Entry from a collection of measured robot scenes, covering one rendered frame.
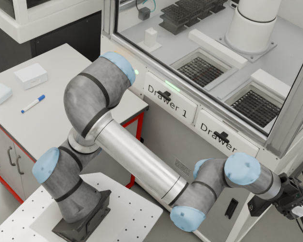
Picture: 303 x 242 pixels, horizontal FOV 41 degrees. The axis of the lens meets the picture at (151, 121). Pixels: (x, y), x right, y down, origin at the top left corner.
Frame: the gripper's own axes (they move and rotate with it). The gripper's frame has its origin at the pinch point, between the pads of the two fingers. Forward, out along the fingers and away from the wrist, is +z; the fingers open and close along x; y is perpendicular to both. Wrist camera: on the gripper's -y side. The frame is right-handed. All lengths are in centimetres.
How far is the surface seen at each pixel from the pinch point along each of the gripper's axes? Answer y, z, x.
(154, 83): -35, -12, 79
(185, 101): -26, -4, 65
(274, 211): -51, 110, 64
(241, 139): -13.5, 9.9, 42.9
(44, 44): -82, -41, 131
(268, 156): -8.3, 17.4, 34.6
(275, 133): 0.2, 9.3, 36.4
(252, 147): -11.2, 12.6, 38.6
